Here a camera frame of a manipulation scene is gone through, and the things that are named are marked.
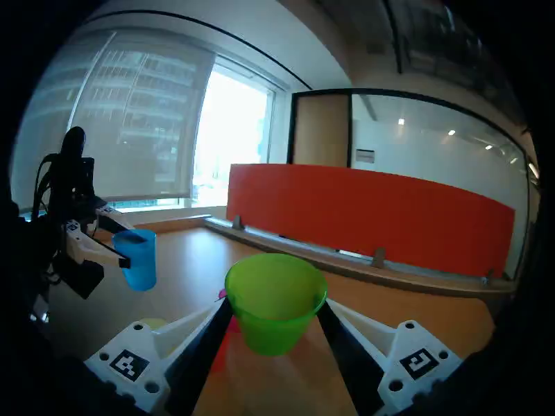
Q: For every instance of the red desk screen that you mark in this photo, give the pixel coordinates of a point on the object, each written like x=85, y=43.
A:
x=373, y=216

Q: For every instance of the yellow plastic cup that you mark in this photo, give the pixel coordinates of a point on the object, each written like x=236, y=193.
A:
x=152, y=323

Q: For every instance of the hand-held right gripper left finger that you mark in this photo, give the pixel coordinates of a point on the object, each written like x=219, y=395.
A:
x=160, y=353

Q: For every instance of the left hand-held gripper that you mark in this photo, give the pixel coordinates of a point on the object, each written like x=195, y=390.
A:
x=73, y=182

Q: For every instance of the green plastic cup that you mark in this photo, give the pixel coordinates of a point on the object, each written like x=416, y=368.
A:
x=273, y=303

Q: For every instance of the blue plastic cup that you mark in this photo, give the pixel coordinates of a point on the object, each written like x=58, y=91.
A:
x=139, y=264

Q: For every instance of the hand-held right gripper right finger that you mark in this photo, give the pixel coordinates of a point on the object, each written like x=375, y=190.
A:
x=383, y=353

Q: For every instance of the pink plastic cup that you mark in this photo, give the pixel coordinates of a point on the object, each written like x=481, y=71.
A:
x=222, y=353

